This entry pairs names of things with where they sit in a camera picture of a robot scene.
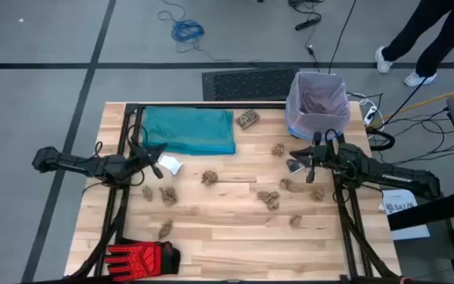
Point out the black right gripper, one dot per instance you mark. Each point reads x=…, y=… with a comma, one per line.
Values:
x=327, y=155

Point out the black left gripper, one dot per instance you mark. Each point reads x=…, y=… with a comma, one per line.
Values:
x=138, y=161

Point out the grey paper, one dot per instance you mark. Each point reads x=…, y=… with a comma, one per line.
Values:
x=295, y=166

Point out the teal trash bag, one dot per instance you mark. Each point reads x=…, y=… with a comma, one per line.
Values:
x=191, y=130

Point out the patterned brown paper wad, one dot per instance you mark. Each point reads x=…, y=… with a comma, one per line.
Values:
x=247, y=119

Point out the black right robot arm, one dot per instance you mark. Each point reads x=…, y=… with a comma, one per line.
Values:
x=388, y=173

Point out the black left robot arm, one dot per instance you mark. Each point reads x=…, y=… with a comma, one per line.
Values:
x=73, y=162

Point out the white power strip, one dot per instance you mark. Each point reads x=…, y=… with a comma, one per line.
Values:
x=370, y=115

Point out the black perforated floor grate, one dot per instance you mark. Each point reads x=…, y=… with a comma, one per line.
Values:
x=250, y=84

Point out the red and black work glove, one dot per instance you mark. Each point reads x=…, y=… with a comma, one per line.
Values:
x=140, y=258

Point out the printed white paper sheet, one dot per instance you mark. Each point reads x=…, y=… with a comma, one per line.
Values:
x=402, y=205

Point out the thin black pole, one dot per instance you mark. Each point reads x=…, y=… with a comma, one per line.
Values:
x=406, y=100

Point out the black power strip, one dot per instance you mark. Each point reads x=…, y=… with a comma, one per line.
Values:
x=307, y=24

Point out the black beam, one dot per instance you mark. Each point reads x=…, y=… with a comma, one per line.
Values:
x=432, y=211

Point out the person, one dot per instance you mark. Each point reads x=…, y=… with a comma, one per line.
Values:
x=412, y=29

